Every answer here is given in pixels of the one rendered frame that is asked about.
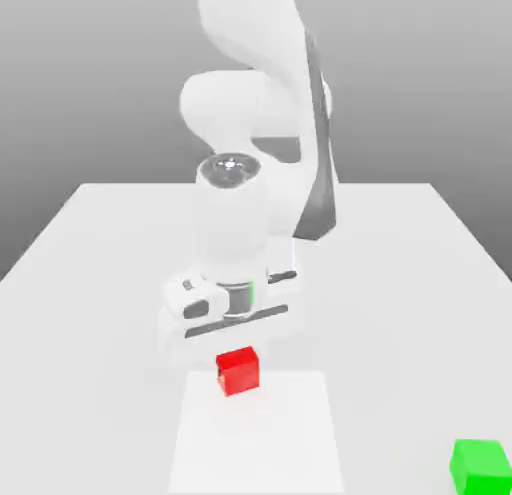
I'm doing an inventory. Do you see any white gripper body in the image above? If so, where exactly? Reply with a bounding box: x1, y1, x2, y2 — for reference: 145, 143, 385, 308
156, 292, 302, 369

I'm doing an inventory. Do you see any small red cube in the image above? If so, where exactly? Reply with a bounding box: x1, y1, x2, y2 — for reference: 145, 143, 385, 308
215, 345, 261, 398

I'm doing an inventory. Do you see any small green cube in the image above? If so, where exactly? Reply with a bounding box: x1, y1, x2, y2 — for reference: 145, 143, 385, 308
448, 438, 512, 495

